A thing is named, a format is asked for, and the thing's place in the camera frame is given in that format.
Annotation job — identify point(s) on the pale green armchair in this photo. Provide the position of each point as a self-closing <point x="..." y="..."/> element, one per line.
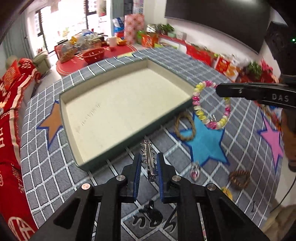
<point x="41" y="61"/>

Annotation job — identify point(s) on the black television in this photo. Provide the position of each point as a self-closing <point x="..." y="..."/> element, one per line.
<point x="219" y="18"/>

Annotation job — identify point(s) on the person's right hand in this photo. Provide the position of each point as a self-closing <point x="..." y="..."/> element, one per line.
<point x="289" y="139"/>

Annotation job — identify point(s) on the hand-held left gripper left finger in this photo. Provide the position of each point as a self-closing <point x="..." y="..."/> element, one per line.
<point x="138" y="176"/>

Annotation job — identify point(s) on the green tray with cream lining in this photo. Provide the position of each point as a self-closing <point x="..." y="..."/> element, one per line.
<point x="120" y="104"/>

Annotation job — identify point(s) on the white cup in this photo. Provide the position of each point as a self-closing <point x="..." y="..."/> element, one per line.
<point x="111" y="41"/>

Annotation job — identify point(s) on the red patterned cushion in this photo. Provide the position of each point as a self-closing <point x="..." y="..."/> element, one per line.
<point x="10" y="71"/>

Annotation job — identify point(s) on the red patterned gift box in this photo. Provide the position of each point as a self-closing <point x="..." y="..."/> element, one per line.
<point x="134" y="29"/>

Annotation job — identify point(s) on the wicker snack basket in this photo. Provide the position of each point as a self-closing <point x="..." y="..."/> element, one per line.
<point x="67" y="54"/>

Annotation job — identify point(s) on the red round table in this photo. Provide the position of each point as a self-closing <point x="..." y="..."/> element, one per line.
<point x="69" y="68"/>

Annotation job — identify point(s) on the grey checked star mat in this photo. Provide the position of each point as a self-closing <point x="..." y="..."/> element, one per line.
<point x="69" y="166"/>

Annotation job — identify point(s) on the red decorated box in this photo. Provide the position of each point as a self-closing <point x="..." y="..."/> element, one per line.
<point x="200" y="54"/>

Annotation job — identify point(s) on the red plastic basket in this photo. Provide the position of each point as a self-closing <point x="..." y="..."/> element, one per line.
<point x="93" y="56"/>

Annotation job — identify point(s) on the orange gift box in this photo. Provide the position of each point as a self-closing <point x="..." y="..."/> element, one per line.
<point x="149" y="41"/>

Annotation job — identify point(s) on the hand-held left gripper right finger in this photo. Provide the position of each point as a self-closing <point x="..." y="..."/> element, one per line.
<point x="161" y="176"/>

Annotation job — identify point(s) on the silver heart pendant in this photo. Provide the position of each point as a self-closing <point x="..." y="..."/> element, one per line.
<point x="195" y="172"/>

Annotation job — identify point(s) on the silver spiked hair clip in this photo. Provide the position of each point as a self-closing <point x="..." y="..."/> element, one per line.
<point x="150" y="162"/>

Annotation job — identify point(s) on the grey green curtain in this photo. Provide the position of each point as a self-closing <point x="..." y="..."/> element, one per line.
<point x="20" y="41"/>

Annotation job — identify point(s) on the green potted plant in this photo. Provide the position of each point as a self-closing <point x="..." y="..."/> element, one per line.
<point x="254" y="69"/>
<point x="166" y="28"/>

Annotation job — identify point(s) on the red sofa cover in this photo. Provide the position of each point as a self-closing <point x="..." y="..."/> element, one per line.
<point x="11" y="185"/>

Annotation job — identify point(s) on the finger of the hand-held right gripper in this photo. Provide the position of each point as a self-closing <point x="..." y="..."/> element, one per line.
<point x="233" y="91"/>

